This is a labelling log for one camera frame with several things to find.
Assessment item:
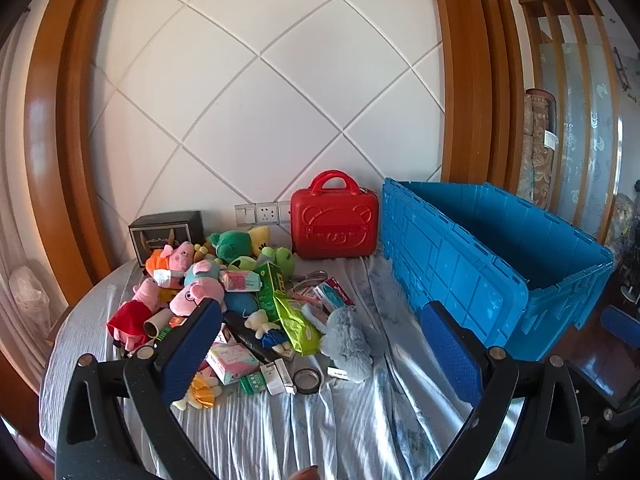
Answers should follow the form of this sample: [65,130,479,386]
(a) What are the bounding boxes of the blue plastic storage crate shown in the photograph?
[382,177,615,363]

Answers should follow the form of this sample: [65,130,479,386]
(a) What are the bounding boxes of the long black pouch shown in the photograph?
[222,312,274,365]

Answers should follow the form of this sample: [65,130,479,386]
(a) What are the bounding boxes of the white and teal toothpaste box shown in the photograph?
[310,280,357,312]

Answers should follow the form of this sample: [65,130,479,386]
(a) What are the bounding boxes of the dark box with gold print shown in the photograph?
[128,210,205,264]

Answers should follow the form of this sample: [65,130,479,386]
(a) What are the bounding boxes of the pale window curtain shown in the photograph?
[0,35,53,376]

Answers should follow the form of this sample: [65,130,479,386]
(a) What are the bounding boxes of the small white bear plush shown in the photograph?
[245,310,292,357]

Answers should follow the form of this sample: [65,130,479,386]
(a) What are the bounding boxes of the pink and green tissue pack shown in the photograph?
[220,270,262,294]

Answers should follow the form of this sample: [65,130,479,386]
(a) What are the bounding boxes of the grey plush toy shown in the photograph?
[319,306,374,384]

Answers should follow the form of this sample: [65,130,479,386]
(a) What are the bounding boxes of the tall green carton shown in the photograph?
[252,261,292,322]

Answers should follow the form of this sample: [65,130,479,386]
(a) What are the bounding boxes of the pink pig plush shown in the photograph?
[169,259,227,317]

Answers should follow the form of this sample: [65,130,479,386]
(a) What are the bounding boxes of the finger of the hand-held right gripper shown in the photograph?
[600,305,640,353]
[569,362,640,433]

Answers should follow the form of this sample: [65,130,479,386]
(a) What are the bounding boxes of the cardboard paper roll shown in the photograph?
[144,316,174,339]

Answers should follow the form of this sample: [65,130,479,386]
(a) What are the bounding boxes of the wooden screen with frosted glass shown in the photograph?
[519,0,628,243]

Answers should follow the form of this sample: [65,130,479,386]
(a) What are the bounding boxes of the rolled patterned carpet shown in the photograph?
[517,89,559,209]

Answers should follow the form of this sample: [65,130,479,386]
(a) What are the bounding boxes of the brown wooden wall frame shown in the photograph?
[22,0,527,286]

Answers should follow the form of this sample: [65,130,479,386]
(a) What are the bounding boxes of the pink and white tissue pack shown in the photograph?
[152,269,184,289]

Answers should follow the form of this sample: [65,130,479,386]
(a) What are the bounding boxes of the pig plush in orange dress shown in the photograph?
[145,241,196,288]

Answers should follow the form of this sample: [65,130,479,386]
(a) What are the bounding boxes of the red small suitcase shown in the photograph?
[290,170,380,260]

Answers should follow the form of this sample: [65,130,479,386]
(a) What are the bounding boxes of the pig plush in red dress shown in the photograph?
[106,277,169,349]

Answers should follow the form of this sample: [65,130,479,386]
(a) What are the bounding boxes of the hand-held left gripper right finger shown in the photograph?
[422,301,587,480]

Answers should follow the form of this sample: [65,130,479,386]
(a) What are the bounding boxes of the white plastic bag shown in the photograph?
[9,264,52,322]

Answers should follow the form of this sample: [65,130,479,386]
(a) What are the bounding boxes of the black tape roll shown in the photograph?
[292,368,321,395]

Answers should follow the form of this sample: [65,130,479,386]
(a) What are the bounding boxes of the dark green frog plush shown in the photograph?
[207,230,254,264]

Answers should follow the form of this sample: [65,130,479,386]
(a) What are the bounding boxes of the yellow duck plush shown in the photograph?
[172,372,221,411]

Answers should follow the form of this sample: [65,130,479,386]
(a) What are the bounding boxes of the yellow plush toy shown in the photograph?
[248,226,271,257]

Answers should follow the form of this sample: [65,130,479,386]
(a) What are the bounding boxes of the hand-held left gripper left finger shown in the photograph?
[55,300,224,480]

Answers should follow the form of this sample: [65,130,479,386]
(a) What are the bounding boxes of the dark wall coat hooks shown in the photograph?
[614,46,637,92]

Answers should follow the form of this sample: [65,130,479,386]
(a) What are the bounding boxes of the blue round plush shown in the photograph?
[224,291,261,317]

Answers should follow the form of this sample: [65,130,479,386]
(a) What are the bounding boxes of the green wet wipes packet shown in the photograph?
[272,297,322,357]

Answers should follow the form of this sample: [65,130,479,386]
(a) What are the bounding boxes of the small white box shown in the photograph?
[260,360,297,395]

